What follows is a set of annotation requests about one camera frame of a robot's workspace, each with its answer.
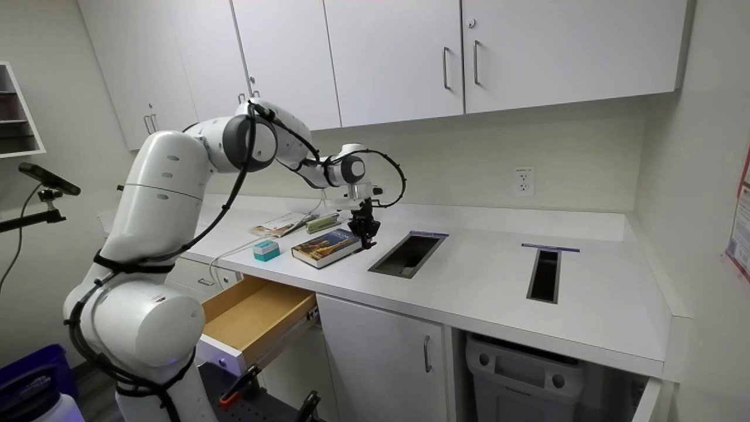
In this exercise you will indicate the red and black clamp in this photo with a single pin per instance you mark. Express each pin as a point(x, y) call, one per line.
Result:
point(234, 388)

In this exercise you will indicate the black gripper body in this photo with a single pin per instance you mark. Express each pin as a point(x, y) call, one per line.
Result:
point(362, 211)

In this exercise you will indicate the grey trash bin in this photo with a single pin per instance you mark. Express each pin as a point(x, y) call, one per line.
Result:
point(522, 382)

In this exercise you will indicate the black camera on stand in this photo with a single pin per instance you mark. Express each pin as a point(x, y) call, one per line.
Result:
point(48, 179)

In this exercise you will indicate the white lower cabinet door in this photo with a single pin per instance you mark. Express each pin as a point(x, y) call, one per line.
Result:
point(377, 364)

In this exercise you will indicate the white closed drawer fronts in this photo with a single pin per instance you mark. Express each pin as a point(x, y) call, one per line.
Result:
point(205, 278)

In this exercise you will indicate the square counter trash opening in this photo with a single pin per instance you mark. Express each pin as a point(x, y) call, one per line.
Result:
point(409, 254)

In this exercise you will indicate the white wall shelf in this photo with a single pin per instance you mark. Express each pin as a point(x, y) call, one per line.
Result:
point(16, 119)

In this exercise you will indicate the open wooden kitchen drawer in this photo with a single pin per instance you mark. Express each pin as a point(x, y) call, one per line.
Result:
point(253, 313)

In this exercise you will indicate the white bottle with dark cap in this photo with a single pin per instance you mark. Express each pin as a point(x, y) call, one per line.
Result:
point(43, 405)

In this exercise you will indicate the hardcover book with colourful cover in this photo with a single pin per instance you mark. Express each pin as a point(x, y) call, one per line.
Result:
point(323, 249)

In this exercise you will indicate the green flat pack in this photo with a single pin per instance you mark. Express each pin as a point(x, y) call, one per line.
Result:
point(323, 224)

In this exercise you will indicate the white open cabinet door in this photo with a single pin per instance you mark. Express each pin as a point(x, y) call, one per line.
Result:
point(646, 401)

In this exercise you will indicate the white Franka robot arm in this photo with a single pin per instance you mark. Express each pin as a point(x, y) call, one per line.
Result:
point(164, 196)

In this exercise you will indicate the white wall power outlet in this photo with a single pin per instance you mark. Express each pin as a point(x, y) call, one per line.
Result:
point(522, 179)

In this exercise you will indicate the narrow counter slot blue strip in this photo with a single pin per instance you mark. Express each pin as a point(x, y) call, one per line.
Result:
point(545, 274)

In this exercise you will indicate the wall poster with red border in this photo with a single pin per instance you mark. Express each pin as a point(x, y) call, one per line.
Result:
point(739, 225)

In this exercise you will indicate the wide white upper cabinet door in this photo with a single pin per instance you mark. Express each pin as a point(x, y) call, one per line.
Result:
point(577, 47)

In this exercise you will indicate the stack of papers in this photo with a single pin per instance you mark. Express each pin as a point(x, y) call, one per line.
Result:
point(271, 228)

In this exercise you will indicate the small teal box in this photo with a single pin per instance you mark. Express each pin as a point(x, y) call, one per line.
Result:
point(264, 249)

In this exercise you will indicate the blue bin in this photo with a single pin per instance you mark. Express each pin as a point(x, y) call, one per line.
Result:
point(38, 364)

